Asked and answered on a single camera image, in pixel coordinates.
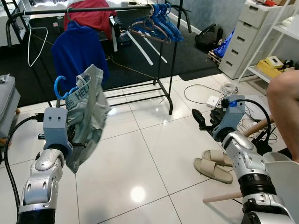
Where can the grey boxer shorts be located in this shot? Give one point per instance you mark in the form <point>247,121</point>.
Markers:
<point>91,121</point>

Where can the blue plastic hanger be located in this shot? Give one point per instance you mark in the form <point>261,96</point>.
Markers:
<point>174,30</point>
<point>56,86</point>

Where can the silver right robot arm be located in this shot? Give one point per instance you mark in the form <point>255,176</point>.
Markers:
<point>247,163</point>

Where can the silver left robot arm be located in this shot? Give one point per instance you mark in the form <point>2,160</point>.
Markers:
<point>44,186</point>

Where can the white power adapter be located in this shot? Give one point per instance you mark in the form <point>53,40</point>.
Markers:
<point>213,101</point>

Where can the beige slipper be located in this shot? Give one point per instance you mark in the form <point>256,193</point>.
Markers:
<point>212,171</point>
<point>219,156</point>

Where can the black metal clothes rack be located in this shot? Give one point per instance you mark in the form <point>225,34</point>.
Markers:
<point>170,100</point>

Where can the wooden leg chair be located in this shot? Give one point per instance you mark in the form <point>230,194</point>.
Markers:
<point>257,127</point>

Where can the wooden pallet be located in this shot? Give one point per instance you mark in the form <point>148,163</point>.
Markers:
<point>216,57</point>

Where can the person bare leg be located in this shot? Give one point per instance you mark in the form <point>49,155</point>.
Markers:
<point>285,107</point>

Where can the blue bag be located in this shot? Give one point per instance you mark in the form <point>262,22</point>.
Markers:
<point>225,45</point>

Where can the yellow box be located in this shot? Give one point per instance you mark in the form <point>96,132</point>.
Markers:
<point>268,67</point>

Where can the black backpack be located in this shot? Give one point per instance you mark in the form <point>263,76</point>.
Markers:
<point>209,38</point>

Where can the white drawer cabinet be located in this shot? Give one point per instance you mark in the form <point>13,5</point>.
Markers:
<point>243,42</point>

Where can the royal blue shirt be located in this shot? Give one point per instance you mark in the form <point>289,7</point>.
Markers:
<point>77,51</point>

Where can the white metal shelf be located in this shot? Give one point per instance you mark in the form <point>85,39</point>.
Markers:
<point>282,30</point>

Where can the red garment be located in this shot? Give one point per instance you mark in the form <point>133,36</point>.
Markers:
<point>91,18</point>

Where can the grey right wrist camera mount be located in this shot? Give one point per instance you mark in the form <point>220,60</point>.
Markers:
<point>231,119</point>

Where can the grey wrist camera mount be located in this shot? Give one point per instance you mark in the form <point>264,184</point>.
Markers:
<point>231,119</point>
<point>56,130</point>

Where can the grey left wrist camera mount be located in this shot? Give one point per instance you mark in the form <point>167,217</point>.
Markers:
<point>56,130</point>

